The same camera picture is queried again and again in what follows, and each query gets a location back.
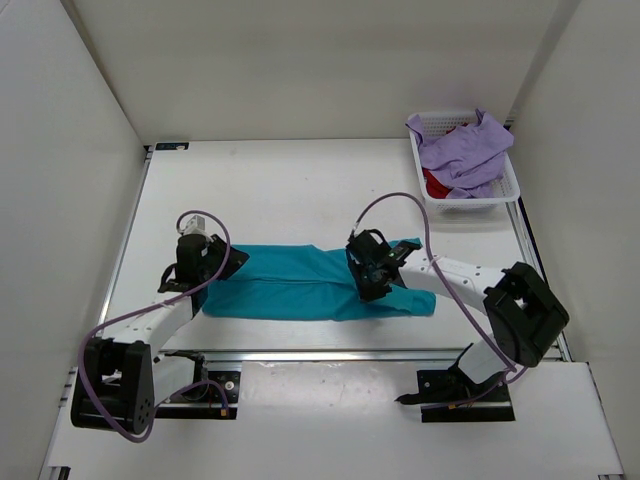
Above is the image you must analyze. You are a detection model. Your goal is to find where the teal t shirt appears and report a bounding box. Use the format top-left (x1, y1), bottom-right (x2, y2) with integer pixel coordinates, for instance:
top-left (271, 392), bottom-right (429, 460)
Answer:
top-left (201, 245), bottom-right (436, 322)

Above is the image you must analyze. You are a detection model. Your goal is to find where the lavender t shirt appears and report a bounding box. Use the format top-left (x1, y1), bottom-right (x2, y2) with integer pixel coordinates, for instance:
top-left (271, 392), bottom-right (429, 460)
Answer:
top-left (406, 109), bottom-right (514, 200)

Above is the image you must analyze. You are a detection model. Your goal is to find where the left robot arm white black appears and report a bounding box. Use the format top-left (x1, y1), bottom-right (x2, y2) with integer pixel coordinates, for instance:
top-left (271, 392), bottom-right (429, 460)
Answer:
top-left (70, 233), bottom-right (250, 443)

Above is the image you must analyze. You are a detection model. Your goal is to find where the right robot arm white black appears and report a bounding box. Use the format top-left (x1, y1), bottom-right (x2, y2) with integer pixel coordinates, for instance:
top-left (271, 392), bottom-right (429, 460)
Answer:
top-left (346, 229), bottom-right (569, 400)

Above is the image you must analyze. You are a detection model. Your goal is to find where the red t shirt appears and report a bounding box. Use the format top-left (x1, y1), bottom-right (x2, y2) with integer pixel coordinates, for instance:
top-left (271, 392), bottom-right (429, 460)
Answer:
top-left (420, 122), bottom-right (472, 200)

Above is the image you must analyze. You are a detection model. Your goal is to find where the blue label sticker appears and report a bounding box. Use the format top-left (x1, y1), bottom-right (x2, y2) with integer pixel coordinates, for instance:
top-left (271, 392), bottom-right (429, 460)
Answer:
top-left (154, 142), bottom-right (190, 151)

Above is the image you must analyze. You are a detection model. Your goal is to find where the white plastic basket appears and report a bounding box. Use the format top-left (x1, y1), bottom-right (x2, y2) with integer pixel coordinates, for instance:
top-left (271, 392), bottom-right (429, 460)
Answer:
top-left (407, 110), bottom-right (520, 212)

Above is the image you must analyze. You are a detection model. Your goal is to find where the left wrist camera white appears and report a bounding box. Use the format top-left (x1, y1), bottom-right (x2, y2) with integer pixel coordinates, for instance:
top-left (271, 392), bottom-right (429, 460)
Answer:
top-left (177, 215), bottom-right (207, 236)

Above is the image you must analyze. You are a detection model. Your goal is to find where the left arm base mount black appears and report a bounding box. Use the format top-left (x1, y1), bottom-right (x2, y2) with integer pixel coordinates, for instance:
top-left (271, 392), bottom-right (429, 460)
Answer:
top-left (156, 350), bottom-right (242, 420)

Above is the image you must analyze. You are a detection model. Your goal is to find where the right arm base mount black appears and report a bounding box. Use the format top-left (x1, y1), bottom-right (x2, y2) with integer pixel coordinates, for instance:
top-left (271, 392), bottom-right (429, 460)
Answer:
top-left (396, 368), bottom-right (516, 423)

